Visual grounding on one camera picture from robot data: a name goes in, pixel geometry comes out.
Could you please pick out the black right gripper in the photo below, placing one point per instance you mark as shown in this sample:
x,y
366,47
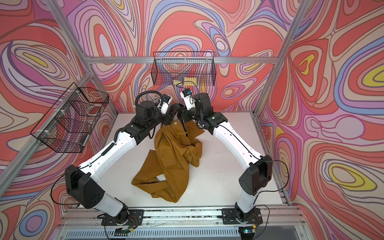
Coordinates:
x,y
186,117

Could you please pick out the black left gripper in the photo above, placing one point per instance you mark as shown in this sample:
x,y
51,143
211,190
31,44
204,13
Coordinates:
x,y
168,119

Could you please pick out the mustard brown trousers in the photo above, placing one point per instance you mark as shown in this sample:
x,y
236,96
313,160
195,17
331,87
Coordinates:
x,y
165,171

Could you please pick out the black leather belt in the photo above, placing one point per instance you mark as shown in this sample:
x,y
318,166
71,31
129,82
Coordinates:
x,y
180,112

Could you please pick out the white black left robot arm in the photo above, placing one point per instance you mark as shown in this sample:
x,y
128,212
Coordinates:
x,y
82,181

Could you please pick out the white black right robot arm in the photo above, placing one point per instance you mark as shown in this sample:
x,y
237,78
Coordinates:
x,y
257,168

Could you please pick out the clear cup of pencils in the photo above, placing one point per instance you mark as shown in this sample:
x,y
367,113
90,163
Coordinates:
x,y
156,99

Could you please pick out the yellow sticky notes pad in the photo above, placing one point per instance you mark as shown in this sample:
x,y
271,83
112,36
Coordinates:
x,y
187,81

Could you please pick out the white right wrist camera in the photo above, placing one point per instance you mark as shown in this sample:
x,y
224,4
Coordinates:
x,y
188,99

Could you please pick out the black wire basket back wall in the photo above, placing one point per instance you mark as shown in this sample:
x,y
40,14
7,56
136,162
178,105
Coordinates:
x,y
176,65

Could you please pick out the black wire basket wall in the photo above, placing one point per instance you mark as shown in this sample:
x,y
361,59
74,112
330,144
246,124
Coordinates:
x,y
70,121
176,65

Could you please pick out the black wire basket left wall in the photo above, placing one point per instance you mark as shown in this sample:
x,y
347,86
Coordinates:
x,y
70,121

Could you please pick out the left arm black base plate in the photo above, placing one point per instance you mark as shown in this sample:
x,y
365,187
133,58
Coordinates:
x,y
127,217

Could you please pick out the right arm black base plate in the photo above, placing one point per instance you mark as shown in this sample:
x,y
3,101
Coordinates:
x,y
231,216

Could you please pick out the aluminium front rail frame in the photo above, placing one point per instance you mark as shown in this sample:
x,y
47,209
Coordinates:
x,y
279,222

